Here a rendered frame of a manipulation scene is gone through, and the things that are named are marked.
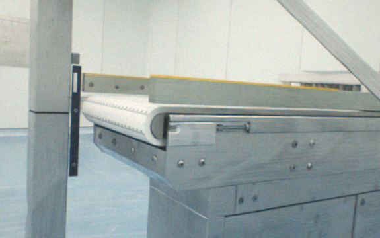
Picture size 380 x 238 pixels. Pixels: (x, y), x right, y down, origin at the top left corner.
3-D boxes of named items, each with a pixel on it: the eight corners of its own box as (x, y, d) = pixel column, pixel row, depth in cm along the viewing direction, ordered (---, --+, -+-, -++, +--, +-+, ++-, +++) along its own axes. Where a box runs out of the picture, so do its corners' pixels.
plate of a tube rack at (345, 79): (372, 84, 70) (373, 73, 70) (276, 81, 91) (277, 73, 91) (435, 90, 84) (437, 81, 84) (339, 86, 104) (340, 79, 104)
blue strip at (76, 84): (69, 176, 68) (73, 65, 66) (68, 176, 68) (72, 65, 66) (78, 176, 68) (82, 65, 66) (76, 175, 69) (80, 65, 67)
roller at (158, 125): (152, 141, 45) (153, 113, 45) (84, 118, 67) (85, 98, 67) (176, 140, 47) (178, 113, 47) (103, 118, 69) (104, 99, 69)
